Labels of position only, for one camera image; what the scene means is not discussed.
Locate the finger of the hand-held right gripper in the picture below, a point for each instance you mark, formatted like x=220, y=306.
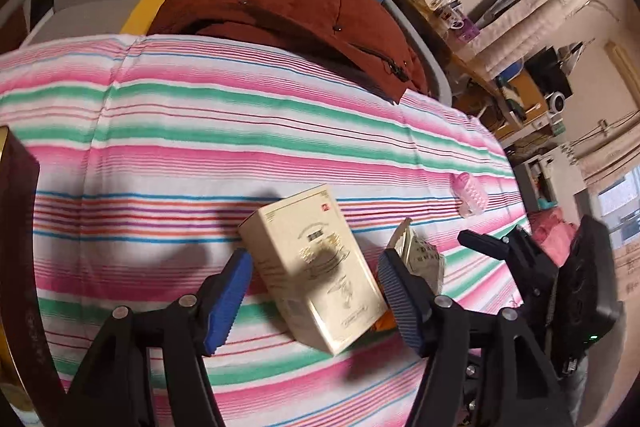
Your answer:
x=485, y=243

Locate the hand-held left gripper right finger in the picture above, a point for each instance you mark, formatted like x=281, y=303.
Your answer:
x=402, y=302

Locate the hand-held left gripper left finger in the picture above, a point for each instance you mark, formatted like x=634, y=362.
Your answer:
x=227, y=302

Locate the orange snack packet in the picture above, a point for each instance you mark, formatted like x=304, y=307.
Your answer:
x=422, y=257

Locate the cream cardboard box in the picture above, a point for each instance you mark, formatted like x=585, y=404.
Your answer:
x=310, y=267

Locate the gold metal tin container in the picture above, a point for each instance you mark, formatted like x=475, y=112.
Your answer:
x=20, y=257

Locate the pink plastic bottle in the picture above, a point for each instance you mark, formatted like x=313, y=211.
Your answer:
x=470, y=194

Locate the pink cloth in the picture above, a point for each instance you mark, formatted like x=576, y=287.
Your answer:
x=550, y=234

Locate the white cabinet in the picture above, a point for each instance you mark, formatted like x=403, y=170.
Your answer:
x=550, y=177

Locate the pink green striped blanket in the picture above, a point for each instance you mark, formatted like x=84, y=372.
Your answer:
x=200, y=132

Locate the wooden side table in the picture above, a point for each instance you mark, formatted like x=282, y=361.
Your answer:
x=477, y=69

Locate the blue plastic object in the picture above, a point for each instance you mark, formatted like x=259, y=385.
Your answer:
x=510, y=71

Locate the purple box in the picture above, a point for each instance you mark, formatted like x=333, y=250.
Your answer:
x=468, y=29

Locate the white mug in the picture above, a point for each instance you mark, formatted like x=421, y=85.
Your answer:
x=456, y=21

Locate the quilted cream curtain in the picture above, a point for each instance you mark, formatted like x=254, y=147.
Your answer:
x=550, y=7

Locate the dark red jacket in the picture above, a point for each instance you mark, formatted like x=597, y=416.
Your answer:
x=280, y=17

